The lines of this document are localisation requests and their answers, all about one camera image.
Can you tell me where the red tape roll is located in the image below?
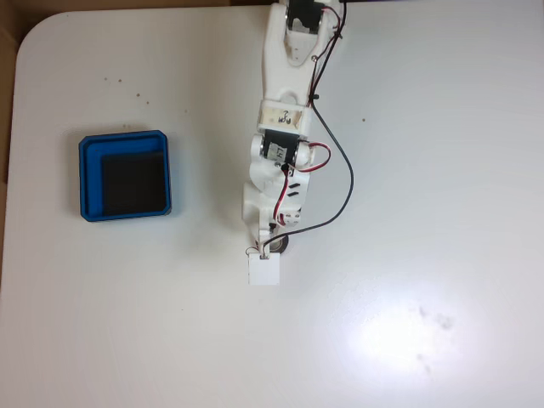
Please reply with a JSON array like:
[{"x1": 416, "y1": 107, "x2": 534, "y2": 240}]
[{"x1": 269, "y1": 235, "x2": 292, "y2": 257}]

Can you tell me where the blue square box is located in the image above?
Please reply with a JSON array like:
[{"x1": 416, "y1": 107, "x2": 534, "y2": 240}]
[{"x1": 77, "y1": 129, "x2": 173, "y2": 224}]

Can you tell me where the black square insert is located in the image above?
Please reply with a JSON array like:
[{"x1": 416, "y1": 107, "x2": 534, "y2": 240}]
[{"x1": 101, "y1": 150, "x2": 167, "y2": 216}]

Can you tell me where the red servo wire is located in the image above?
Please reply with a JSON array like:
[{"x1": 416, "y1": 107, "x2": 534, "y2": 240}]
[{"x1": 271, "y1": 142, "x2": 333, "y2": 226}]

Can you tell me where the white camera box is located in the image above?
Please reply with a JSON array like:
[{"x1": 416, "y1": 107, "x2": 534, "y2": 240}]
[{"x1": 246, "y1": 251, "x2": 282, "y2": 287}]

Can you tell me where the black cable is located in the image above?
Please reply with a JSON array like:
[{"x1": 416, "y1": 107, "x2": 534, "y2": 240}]
[{"x1": 259, "y1": 0, "x2": 355, "y2": 258}]

